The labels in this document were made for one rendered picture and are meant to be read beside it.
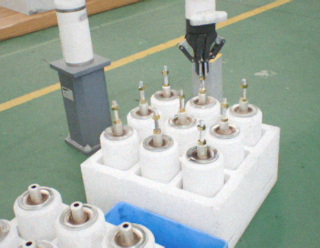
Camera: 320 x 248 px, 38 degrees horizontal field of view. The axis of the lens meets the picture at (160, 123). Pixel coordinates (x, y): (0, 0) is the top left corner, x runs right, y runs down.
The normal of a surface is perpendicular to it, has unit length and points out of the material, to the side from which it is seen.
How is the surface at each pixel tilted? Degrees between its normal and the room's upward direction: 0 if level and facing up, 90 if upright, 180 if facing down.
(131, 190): 90
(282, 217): 0
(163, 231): 88
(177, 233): 88
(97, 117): 90
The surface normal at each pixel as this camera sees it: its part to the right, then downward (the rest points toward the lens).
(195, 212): -0.52, 0.44
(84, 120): -0.05, 0.49
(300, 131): -0.07, -0.87
